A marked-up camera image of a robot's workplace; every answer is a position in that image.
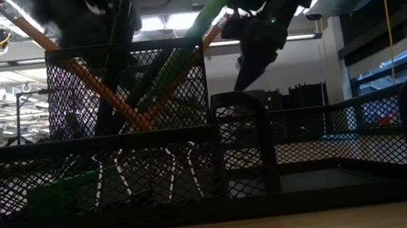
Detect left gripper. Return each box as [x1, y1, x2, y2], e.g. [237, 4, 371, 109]
[30, 0, 149, 93]

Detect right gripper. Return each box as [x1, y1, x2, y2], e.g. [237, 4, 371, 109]
[216, 0, 324, 92]

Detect orange wooden pencil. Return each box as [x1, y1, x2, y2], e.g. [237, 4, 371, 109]
[0, 0, 155, 151]
[128, 12, 245, 133]

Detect green handled scissors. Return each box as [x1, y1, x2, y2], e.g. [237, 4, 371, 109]
[121, 0, 257, 112]

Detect black pen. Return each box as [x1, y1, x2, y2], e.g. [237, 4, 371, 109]
[84, 53, 132, 137]

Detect black binder clip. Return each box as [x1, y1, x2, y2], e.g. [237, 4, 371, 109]
[159, 137, 207, 205]
[86, 147, 136, 214]

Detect blue sticky note pad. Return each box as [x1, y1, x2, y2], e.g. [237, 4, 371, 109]
[320, 130, 361, 144]

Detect green eraser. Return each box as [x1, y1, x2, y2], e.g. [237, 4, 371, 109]
[23, 165, 122, 221]

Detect black mesh desk organizer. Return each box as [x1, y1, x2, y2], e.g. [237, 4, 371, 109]
[0, 3, 407, 228]

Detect long ceiling light bar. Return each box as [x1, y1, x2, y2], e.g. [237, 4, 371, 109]
[206, 27, 323, 54]

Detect black equipment stack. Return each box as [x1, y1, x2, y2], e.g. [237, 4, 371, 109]
[287, 80, 330, 110]

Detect yellow hanging cable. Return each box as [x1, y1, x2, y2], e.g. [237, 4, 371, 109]
[380, 0, 401, 86]

